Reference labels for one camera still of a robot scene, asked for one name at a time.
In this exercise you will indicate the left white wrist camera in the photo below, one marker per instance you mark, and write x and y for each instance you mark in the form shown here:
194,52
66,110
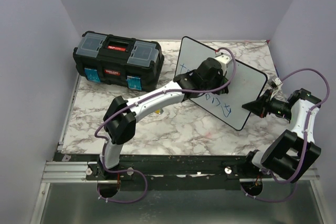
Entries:
224,60

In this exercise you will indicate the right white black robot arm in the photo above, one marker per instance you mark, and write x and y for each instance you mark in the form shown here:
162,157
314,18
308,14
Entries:
295,147

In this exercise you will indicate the black plastic toolbox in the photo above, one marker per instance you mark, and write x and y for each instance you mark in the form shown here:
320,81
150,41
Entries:
127,62

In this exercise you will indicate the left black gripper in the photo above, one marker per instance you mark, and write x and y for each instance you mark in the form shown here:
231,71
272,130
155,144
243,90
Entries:
220,77

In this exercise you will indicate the aluminium extrusion frame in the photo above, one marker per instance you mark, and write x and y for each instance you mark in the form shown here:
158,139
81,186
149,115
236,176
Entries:
183,129

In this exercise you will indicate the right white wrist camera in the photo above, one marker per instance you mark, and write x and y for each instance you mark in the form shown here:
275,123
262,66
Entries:
275,84

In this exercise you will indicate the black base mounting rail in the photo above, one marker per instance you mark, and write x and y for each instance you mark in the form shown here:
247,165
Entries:
170,172

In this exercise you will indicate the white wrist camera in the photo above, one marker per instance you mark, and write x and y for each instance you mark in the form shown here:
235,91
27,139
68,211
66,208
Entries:
275,84
224,60

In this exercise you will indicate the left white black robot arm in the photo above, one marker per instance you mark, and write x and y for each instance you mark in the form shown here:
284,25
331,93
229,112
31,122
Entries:
119,122

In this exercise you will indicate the white dry-erase whiteboard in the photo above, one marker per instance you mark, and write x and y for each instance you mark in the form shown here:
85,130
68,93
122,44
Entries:
246,86

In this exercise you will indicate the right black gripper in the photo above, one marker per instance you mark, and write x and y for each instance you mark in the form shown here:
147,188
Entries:
261,106

